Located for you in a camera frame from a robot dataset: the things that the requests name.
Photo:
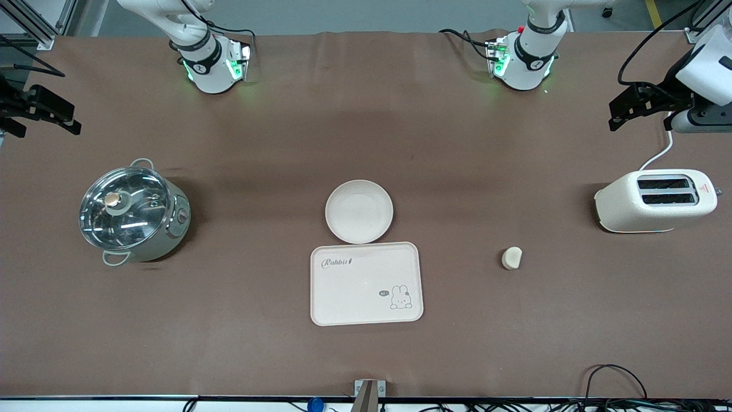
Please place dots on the round cream plate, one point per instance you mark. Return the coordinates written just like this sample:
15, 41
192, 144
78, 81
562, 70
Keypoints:
359, 212

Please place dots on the aluminium frame profile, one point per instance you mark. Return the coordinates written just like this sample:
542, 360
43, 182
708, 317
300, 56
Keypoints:
31, 26
706, 23

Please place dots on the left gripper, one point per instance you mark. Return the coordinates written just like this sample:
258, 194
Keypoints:
665, 93

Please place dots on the glass pot lid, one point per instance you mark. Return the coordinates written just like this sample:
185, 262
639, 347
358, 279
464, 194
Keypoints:
126, 209

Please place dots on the grey metal camera bracket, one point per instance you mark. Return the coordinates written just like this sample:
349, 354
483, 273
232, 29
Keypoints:
369, 395

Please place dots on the small cream bun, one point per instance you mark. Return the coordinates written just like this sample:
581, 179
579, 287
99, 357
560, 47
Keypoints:
512, 258

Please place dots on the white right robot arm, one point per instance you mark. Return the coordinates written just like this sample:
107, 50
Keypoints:
211, 74

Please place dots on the cream rabbit print tray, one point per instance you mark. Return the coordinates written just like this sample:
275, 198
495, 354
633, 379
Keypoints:
360, 292

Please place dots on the blue round knob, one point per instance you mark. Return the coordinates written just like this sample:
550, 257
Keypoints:
315, 405

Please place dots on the brown table cover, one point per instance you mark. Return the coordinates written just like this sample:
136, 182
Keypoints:
366, 143

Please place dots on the cream two-slot toaster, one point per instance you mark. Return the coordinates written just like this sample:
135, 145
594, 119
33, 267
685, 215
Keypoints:
652, 212

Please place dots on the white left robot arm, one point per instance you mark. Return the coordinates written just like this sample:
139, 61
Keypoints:
529, 68

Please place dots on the pale green electric pot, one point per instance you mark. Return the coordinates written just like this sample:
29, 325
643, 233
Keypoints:
174, 229

